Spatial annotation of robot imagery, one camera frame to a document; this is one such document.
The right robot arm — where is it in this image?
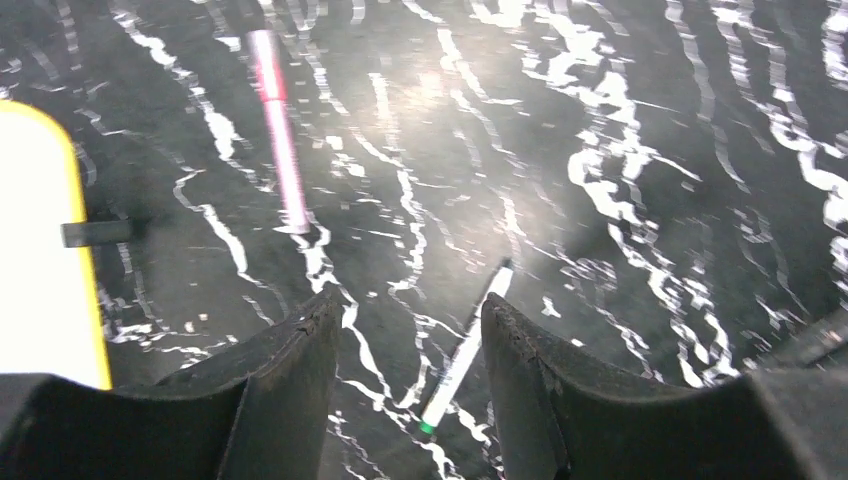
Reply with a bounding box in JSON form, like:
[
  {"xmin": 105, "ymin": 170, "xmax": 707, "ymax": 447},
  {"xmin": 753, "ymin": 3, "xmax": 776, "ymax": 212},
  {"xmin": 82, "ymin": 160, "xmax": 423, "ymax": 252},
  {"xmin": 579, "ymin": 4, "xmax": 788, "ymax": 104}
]
[{"xmin": 757, "ymin": 308, "xmax": 847, "ymax": 369}]

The yellow framed whiteboard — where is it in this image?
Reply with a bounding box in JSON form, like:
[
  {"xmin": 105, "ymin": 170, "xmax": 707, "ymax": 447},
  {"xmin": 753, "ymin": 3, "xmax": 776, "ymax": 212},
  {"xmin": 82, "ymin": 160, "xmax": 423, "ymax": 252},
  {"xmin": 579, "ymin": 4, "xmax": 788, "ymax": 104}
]
[{"xmin": 1, "ymin": 100, "xmax": 131, "ymax": 390}]

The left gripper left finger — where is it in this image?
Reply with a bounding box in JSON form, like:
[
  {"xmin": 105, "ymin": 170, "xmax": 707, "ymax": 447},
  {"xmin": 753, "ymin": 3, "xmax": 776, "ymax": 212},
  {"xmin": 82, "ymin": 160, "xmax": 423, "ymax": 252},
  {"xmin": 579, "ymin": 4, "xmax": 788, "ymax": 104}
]
[{"xmin": 1, "ymin": 288, "xmax": 342, "ymax": 479}]

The silver pen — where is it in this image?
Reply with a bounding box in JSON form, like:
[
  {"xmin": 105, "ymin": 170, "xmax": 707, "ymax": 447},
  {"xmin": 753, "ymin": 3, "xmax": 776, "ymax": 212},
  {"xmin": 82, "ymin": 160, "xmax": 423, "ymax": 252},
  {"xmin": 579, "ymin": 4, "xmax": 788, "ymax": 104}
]
[{"xmin": 419, "ymin": 257, "xmax": 514, "ymax": 434}]

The pink pen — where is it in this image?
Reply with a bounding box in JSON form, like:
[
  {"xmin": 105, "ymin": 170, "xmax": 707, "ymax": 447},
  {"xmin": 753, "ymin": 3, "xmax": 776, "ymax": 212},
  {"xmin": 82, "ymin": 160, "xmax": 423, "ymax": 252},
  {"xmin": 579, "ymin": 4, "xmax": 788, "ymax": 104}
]
[{"xmin": 247, "ymin": 30, "xmax": 310, "ymax": 235}]

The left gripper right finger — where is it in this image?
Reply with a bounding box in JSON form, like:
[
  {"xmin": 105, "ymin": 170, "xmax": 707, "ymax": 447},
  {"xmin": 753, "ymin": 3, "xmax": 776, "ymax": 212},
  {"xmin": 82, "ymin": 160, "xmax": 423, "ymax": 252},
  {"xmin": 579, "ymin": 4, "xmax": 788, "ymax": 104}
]
[{"xmin": 481, "ymin": 294, "xmax": 847, "ymax": 479}]

